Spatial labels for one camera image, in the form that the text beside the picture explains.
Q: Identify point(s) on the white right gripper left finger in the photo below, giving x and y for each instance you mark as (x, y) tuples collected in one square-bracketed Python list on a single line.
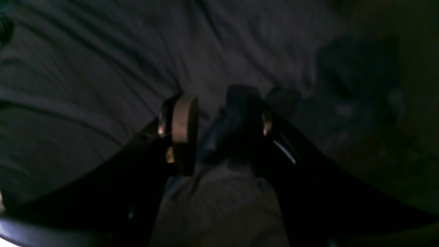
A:
[(116, 204)]

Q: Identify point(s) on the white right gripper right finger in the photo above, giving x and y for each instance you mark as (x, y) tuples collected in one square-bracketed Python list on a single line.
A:
[(318, 199)]

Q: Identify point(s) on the dark grey T-shirt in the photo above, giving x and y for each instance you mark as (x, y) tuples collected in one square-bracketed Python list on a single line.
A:
[(79, 78)]

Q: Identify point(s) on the black table cloth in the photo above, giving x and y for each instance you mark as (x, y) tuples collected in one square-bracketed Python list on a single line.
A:
[(404, 120)]

